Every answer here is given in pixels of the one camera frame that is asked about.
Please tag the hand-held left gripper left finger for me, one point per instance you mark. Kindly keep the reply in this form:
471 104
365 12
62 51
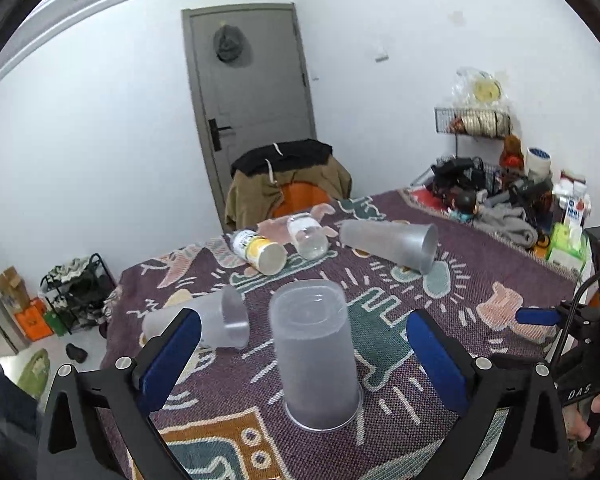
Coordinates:
172 355

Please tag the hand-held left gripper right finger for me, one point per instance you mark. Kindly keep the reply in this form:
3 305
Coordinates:
437 365

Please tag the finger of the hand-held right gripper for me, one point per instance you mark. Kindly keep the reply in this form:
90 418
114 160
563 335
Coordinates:
535 316

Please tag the translucent plastic cup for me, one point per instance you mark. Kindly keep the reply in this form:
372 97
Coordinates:
390 247
205 320
315 355

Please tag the green tissue pack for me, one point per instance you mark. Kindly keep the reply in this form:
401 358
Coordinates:
567 247

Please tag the white blue carton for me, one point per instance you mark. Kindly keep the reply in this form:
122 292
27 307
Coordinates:
576 210

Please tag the printed purple blanket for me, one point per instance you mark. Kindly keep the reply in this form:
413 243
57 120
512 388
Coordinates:
430 285

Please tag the grey cloth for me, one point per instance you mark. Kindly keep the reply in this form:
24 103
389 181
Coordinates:
507 225

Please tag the dark shoe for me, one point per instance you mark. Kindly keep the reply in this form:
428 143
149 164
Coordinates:
76 352

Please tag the black shoe rack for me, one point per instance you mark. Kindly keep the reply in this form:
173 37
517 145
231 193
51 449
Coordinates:
75 295

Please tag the small doll figure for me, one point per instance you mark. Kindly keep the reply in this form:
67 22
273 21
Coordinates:
465 206

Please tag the yellow lidded white bottle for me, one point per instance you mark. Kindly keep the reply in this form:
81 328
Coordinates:
257 251

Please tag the green floor mat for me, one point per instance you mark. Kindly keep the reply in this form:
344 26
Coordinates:
34 372

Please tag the brown plush toy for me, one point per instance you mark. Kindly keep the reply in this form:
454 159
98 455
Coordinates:
511 152

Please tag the orange box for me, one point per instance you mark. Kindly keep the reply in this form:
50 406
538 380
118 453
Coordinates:
30 321

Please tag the cardboard box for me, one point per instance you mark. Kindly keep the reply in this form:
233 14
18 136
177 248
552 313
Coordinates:
11 285

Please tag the person's dark trouser leg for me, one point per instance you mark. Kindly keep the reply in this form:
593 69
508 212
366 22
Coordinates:
2 405

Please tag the chair with draped clothes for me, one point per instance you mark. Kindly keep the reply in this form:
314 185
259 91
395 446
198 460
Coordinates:
252 195

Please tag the orange chair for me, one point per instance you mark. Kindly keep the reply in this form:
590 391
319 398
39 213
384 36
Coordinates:
302 197

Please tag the clear plastic bag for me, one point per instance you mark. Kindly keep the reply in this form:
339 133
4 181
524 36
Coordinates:
482 87

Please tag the black garment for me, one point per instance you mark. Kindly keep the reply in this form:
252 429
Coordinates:
290 152

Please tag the grey door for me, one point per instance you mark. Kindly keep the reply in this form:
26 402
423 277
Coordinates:
260 110

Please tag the grey hat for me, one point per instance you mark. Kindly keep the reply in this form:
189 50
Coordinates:
231 45

